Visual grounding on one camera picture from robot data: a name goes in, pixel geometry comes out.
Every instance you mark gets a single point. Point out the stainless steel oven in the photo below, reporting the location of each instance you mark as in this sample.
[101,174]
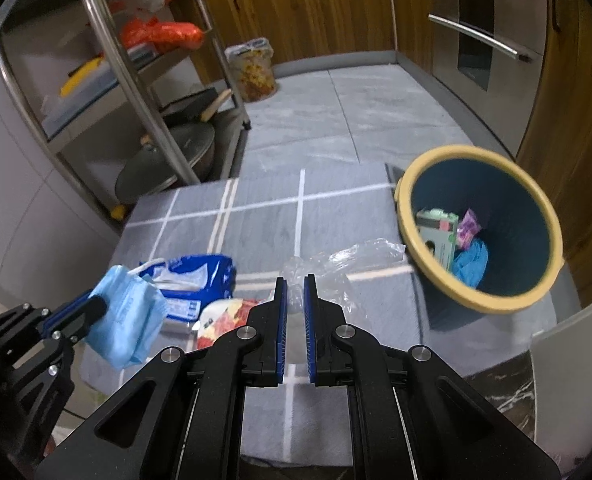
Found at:
[506,85]

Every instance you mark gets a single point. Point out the stainless steel rack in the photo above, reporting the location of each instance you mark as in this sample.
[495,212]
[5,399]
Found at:
[103,20]

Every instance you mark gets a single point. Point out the flower print plastic bag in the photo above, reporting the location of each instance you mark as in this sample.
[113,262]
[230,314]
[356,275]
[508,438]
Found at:
[256,72]

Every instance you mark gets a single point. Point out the light blue storage tray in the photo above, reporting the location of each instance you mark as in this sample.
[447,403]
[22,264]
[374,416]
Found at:
[86,102]

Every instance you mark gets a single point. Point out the blue face mask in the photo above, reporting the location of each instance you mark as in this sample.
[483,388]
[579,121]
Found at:
[126,320]

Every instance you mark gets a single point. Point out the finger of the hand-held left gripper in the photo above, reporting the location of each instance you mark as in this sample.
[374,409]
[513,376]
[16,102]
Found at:
[83,317]
[26,325]

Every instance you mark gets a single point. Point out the wok with glass lid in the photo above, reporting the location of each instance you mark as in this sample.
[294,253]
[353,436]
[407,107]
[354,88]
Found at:
[176,147]

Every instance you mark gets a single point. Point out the white cabinet panel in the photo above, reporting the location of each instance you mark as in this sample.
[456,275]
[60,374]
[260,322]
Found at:
[566,360]

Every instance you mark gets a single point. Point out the wooden base cabinet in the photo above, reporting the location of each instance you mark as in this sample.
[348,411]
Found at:
[326,5]

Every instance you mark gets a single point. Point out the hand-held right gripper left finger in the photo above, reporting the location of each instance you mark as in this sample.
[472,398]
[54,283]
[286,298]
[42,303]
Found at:
[280,320]

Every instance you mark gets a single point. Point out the blue bin with yellow rim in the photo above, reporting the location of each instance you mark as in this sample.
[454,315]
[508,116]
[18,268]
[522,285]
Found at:
[516,220]

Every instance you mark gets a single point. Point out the red and white snack packet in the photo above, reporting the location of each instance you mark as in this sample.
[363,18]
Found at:
[221,317]

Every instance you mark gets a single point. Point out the blue crumpled cloth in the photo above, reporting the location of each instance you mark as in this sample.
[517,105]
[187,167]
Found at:
[473,265]

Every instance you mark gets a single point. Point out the grey checked mat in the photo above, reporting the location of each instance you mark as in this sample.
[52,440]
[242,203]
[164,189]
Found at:
[336,210]

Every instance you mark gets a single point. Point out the tall wooden cabinet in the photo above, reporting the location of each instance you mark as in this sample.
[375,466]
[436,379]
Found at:
[576,160]

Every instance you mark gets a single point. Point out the green and white box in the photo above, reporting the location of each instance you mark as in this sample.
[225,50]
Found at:
[438,240]

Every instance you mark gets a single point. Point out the pink snack wrapper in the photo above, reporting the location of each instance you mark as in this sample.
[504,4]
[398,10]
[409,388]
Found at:
[468,227]

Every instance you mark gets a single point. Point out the blue wet wipes packet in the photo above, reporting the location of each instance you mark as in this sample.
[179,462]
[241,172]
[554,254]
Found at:
[196,270]

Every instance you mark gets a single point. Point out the yellow plastic tool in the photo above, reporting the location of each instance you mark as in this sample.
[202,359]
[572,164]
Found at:
[83,75]

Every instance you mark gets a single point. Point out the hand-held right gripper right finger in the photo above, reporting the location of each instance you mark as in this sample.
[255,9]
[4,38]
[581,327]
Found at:
[310,320]

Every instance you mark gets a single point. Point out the clear plastic bag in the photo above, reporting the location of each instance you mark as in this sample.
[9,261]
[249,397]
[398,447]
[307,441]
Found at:
[356,260]

